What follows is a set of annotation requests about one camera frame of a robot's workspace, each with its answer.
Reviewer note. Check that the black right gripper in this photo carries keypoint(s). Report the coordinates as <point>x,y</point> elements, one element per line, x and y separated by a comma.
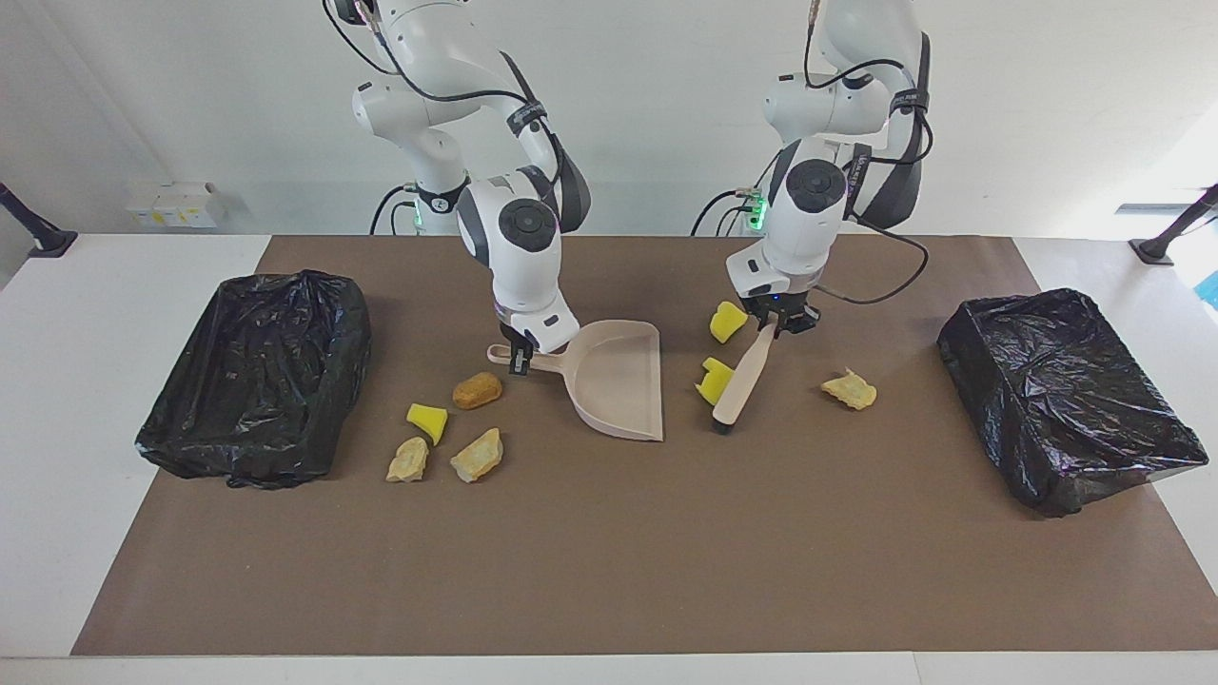
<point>517,338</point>

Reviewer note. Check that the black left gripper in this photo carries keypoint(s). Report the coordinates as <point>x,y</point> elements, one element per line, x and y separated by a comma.
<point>780,304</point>

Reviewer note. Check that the brown sponge piece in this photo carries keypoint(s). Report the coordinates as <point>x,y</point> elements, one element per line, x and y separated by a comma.
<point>477,391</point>

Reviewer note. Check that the yellow sponge block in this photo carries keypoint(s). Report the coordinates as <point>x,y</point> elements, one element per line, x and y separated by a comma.
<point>727,323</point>

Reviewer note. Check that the beige brush with black bristles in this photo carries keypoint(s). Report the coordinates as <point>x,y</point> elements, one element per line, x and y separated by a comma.
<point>742,381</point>

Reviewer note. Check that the notched yellow sponge piece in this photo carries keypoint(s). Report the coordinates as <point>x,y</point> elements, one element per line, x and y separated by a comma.
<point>712,382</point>

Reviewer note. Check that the pale beige sponge chunk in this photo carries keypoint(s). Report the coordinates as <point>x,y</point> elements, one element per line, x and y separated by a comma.
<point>478,457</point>
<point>850,390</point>
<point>407,461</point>

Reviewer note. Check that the beige plastic dustpan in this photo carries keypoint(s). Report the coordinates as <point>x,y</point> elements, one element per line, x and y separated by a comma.
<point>618,381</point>

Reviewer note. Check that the yellow sponge wedge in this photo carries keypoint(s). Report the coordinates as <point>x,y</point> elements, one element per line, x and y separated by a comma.
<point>427,419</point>

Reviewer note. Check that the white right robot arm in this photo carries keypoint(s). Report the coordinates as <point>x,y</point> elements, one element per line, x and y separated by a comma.
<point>438,57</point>

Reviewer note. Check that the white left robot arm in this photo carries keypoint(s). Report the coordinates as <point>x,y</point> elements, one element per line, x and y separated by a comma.
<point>809,238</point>

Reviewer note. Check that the bin lined with black bag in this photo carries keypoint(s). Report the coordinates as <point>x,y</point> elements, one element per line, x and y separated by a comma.
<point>1056,400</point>
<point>257,381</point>

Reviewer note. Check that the brown table mat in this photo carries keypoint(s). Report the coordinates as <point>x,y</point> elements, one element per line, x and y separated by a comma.
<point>856,571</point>

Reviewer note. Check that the black angled stand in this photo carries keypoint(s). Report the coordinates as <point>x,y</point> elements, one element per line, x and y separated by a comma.
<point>52,243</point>
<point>1156,252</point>

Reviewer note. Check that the blue object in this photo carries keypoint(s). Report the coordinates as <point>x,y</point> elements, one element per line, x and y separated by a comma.
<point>1211,288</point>

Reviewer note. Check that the white wall outlet box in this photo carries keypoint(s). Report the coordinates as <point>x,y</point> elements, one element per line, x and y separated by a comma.
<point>176,205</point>

